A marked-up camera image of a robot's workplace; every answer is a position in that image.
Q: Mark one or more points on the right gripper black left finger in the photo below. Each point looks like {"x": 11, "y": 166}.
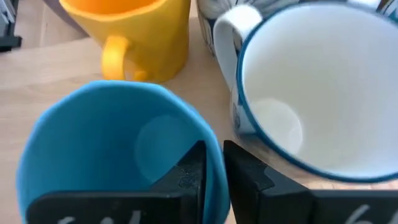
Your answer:
{"x": 180, "y": 205}

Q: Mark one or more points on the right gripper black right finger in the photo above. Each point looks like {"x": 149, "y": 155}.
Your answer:
{"x": 264, "y": 202}

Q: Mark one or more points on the light blue mug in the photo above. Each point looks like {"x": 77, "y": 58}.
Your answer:
{"x": 93, "y": 140}

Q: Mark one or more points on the dark blue white-leaf mug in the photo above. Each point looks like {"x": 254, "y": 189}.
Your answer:
{"x": 326, "y": 77}

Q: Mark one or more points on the yellow mug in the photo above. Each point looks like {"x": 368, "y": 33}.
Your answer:
{"x": 149, "y": 40}

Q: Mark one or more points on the white mug with blue flowers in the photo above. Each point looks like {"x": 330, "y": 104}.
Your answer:
{"x": 208, "y": 9}

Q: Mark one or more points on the black metal table frame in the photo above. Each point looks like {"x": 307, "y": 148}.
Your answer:
{"x": 9, "y": 42}

